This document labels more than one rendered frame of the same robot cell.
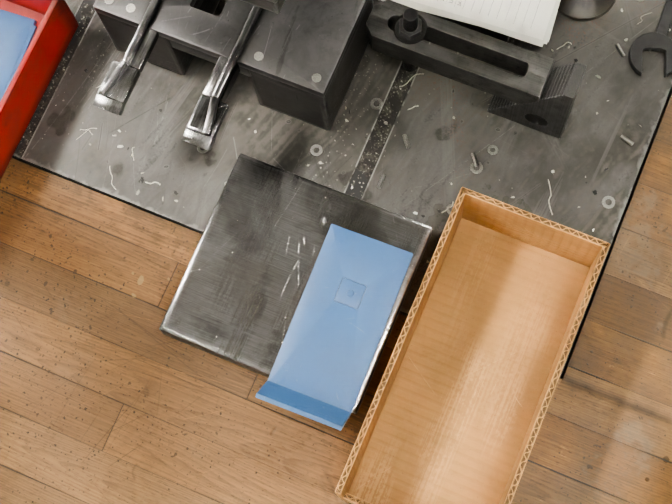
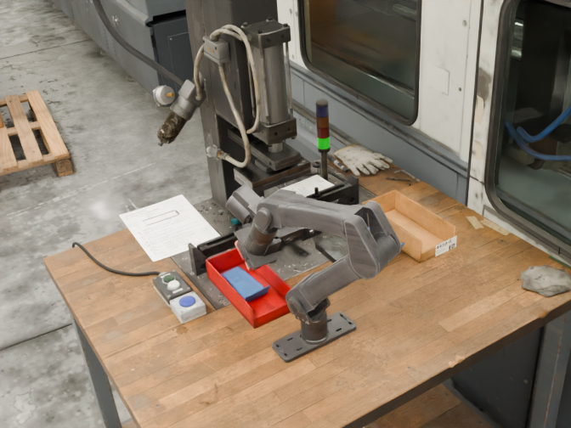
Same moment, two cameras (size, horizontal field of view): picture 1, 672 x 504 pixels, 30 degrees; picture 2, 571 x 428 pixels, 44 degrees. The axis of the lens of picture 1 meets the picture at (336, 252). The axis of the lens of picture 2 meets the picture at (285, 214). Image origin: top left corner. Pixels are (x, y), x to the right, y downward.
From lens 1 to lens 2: 157 cm
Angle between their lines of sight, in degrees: 52
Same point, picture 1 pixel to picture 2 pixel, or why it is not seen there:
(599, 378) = not seen: hidden behind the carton
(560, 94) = (355, 180)
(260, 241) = (342, 247)
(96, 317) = not seen: hidden behind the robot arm
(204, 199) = (319, 257)
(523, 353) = (407, 224)
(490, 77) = (340, 189)
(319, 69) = not seen: hidden behind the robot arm
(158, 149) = (296, 261)
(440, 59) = (329, 194)
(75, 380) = (347, 295)
